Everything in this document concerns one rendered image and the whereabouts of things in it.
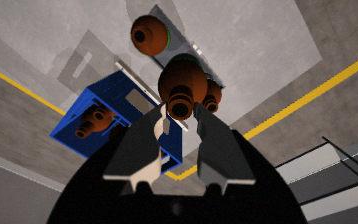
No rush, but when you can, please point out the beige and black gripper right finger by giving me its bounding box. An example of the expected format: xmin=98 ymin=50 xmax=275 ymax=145
xmin=193 ymin=102 xmax=308 ymax=224

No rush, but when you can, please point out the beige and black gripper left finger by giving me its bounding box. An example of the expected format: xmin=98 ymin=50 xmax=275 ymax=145
xmin=46 ymin=101 xmax=168 ymax=224

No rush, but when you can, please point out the grey rectangular tray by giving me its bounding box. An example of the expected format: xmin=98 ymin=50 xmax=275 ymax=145
xmin=148 ymin=5 xmax=226 ymax=91

